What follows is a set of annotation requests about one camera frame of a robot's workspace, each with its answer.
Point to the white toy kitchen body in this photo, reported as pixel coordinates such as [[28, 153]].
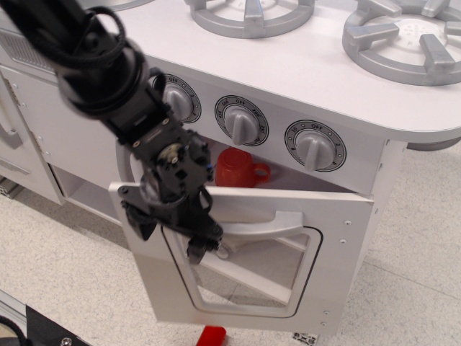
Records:
[[304, 74]]

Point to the right grey stove knob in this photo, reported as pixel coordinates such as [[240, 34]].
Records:
[[315, 146]]

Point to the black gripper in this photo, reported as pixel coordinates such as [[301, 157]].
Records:
[[171, 192]]

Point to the aluminium frame rail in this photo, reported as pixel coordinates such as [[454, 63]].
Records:
[[14, 310]]

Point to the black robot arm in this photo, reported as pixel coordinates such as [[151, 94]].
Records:
[[104, 76]]

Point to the left grey stove knob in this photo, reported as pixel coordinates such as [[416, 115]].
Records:
[[182, 99]]

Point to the grey stove knob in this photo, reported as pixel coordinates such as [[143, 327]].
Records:
[[182, 99], [315, 146], [241, 120]]

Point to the grey oven door handle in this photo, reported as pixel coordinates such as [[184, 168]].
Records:
[[283, 224]]

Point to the grey stove burner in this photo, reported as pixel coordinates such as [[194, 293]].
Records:
[[250, 19], [409, 42]]

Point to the white bottle under shelf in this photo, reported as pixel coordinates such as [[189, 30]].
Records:
[[229, 246]]

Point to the grey sink basin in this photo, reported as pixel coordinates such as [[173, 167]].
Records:
[[120, 5]]

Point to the grey cabinet door handle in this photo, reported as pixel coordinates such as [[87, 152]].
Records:
[[9, 132]]

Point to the red object on floor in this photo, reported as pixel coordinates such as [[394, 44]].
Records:
[[212, 336]]

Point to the white oven door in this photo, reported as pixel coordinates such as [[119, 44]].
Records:
[[336, 222]]

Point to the middle grey stove burner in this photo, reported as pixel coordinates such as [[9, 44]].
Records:
[[250, 19]]

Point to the white cabinet door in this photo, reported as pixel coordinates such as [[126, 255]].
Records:
[[25, 165]]

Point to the grey vent panel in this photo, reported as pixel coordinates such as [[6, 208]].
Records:
[[18, 53]]

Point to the red plastic cup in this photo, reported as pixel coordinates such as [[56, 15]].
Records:
[[236, 168]]

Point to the black mounting plate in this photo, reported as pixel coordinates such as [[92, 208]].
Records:
[[43, 331]]

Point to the right grey stove burner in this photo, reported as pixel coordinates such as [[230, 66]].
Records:
[[409, 42]]

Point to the middle grey stove knob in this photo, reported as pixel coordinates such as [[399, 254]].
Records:
[[241, 120]]

